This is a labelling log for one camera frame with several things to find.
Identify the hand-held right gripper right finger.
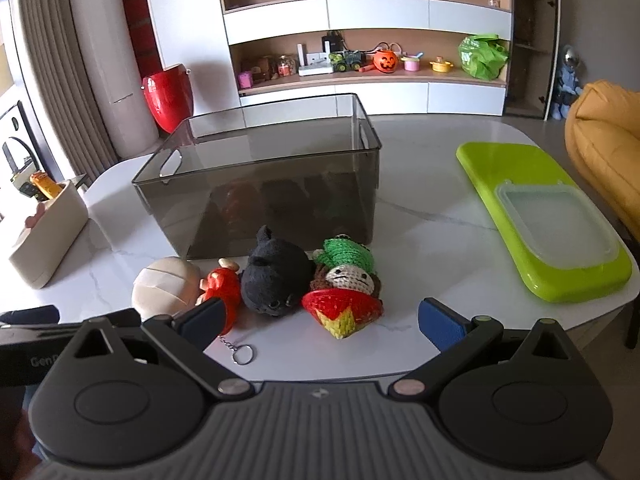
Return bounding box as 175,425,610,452
389,298,585,402

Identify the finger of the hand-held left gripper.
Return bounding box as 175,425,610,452
0,308,144,345
0,305,61,326

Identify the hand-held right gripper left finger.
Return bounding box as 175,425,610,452
65,297,254,402

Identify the red figure keychain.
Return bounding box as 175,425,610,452
196,258,257,366

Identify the cream round plush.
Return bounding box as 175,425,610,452
131,256,201,321

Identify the black plush cat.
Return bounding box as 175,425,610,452
240,225,316,320

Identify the crochet doll green frog hat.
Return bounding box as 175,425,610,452
301,234,385,342

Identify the smoky transparent storage box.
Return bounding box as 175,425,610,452
131,92,383,260

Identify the green lid with clear flap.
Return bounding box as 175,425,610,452
456,141,633,304

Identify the white marble desktop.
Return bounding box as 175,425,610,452
0,112,640,383

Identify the beige desk organizer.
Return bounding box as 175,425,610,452
7,180,90,289

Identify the orange tube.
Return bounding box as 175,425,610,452
30,171,65,202

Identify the red vase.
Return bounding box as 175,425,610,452
141,64,195,134

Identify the yellow bean bag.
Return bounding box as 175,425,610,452
564,80,640,241

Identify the brown toy set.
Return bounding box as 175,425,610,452
251,56,277,83

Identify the beige curtain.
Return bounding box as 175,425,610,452
15,0,121,181

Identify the orange pumpkin bucket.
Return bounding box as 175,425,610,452
374,50,401,75

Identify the green plastic bag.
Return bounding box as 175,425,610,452
457,34,510,81

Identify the blue astronaut figure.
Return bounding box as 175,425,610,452
549,45,585,121

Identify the white tower air conditioner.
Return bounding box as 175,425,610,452
67,0,161,143

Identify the green toy truck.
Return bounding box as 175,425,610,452
329,50,368,72

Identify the tall wooden side cabinet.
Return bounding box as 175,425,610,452
505,0,561,121

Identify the white shelf cabinet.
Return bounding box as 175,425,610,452
142,0,516,120

